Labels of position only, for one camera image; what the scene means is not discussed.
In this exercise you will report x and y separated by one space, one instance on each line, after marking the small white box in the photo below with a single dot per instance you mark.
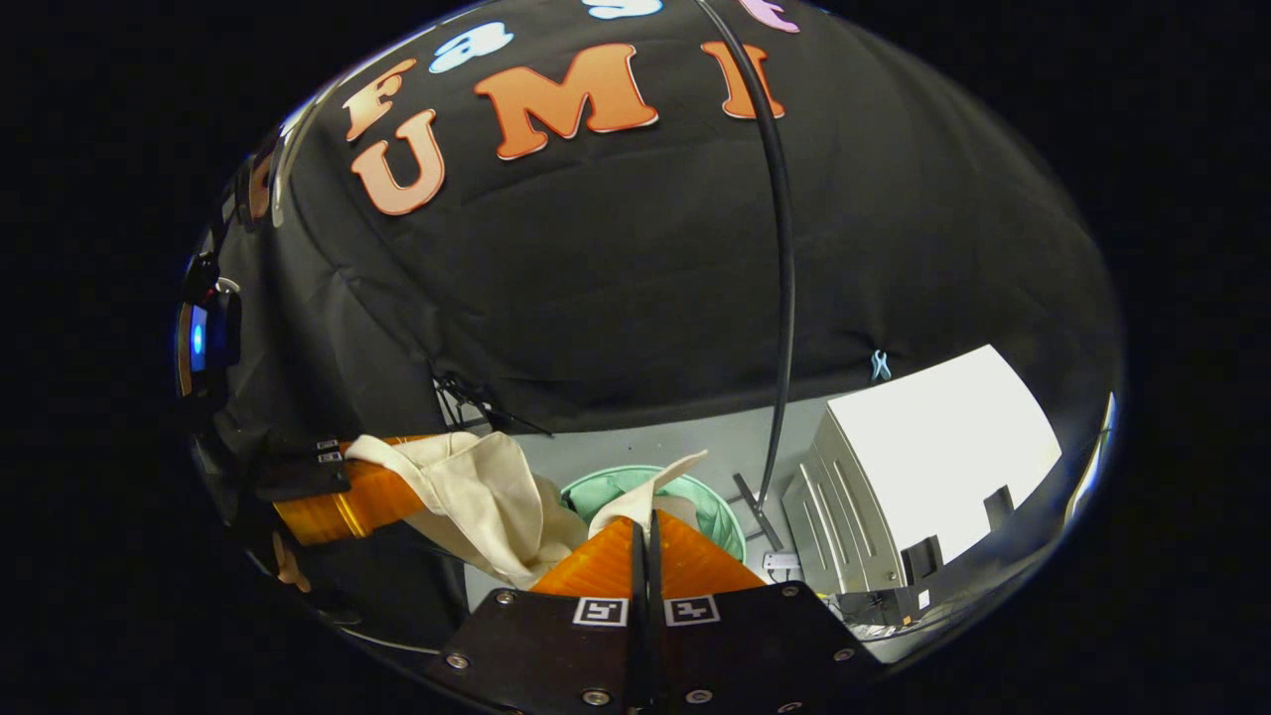
781 561

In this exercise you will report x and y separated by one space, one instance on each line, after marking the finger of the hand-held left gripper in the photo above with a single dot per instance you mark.
348 501

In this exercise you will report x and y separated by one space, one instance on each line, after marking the cream shirt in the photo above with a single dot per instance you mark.
477 497

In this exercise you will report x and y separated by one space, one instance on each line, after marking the light blue clip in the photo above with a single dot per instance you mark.
881 365

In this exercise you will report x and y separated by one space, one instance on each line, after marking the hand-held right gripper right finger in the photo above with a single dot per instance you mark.
755 655

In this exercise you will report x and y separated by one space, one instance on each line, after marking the green laundry hamper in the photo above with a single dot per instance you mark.
616 487

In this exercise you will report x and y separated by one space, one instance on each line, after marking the black backdrop cloth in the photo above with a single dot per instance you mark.
645 278

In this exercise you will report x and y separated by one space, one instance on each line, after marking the black clothes rack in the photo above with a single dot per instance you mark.
786 248

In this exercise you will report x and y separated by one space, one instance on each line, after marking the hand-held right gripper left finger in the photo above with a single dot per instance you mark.
546 655

